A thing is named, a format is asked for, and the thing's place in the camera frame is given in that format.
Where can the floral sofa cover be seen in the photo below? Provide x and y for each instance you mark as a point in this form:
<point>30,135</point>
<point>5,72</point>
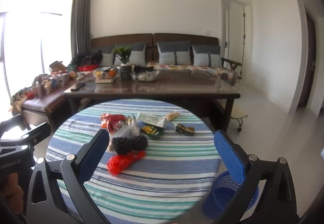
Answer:
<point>197,70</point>

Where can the beige bread packet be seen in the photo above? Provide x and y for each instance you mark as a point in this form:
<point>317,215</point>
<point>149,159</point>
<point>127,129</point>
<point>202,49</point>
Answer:
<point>172,115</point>

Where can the white door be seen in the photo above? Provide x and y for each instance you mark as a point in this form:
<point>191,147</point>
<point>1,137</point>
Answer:
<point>234,41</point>

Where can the black phone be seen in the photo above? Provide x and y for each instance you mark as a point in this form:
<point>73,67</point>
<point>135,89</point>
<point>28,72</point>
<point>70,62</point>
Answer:
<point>78,86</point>

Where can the white and gold snack packet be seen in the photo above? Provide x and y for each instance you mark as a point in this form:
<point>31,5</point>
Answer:
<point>133,125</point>

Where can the round striped-cloth table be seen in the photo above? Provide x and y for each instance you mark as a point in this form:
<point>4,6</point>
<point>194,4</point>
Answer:
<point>157,168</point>

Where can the red mesh bag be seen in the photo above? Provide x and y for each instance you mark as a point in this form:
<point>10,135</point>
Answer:
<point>124,163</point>

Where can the floral cloth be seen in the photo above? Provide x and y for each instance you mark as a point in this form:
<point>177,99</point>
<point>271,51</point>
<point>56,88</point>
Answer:
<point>21,93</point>

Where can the green snack packet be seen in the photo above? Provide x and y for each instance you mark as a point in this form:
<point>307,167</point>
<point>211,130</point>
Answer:
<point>151,132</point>

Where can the window with dark frame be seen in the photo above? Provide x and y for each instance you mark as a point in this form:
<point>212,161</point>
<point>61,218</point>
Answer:
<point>33,36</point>

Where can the black foam net sleeve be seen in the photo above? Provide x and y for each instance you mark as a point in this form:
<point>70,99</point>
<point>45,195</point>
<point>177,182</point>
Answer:
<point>131,144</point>

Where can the row of small bottles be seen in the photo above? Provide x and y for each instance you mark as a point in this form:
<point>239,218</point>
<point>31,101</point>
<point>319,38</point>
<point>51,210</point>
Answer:
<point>54,83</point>

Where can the blue plastic wastebasket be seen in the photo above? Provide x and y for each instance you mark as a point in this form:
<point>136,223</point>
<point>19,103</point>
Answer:
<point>220,196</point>

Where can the open cardboard box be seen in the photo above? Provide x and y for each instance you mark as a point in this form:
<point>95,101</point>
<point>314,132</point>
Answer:
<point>57,65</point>

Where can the white milk carton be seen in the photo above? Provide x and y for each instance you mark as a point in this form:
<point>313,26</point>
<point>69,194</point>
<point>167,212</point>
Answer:
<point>150,118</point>

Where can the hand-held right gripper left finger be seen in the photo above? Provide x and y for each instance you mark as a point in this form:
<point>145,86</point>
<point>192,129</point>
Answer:
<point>95,155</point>

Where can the dark wooden coffee table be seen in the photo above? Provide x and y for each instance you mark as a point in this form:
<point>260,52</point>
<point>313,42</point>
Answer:
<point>164,88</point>

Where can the brown sofa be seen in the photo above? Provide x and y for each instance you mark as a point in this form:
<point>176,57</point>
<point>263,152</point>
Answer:
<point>151,41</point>

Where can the person's left hand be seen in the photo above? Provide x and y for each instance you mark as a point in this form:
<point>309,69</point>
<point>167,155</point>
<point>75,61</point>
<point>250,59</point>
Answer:
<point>14,188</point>

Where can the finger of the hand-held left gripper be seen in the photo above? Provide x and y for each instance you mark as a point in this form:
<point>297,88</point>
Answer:
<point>38,135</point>
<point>12,121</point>

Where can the cream wheeled stool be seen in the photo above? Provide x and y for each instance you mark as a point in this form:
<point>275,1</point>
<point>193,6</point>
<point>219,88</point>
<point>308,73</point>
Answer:
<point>238,113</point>

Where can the grey curtain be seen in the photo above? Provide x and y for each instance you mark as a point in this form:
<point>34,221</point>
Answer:
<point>81,21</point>

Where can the dark wooden door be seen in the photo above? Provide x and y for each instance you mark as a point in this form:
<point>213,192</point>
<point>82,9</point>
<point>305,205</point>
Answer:
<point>307,61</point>

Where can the green potted plant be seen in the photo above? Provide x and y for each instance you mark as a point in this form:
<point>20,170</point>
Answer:
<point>122,53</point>

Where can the black bag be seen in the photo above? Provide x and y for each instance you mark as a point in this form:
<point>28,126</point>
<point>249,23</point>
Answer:
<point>87,58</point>

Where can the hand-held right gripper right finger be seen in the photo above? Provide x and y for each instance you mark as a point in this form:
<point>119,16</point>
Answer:
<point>229,155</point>

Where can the brown side bench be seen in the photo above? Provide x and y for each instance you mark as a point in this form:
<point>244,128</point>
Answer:
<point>43,105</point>

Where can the gold foil packet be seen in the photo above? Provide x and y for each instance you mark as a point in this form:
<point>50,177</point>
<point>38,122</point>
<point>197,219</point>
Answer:
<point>186,129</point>

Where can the glass tray with items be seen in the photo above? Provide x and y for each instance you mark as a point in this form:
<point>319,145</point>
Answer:
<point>144,75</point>

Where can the fruit bowl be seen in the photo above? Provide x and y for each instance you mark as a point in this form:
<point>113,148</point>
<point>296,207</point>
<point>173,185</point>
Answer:
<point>105,73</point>

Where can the grey and white pillow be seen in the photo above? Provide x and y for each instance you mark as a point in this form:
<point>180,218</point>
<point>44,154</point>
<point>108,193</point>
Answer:
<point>173,54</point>
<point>138,55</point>
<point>206,58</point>
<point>107,58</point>

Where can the red snack packet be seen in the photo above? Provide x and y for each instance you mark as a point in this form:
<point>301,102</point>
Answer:
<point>112,121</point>

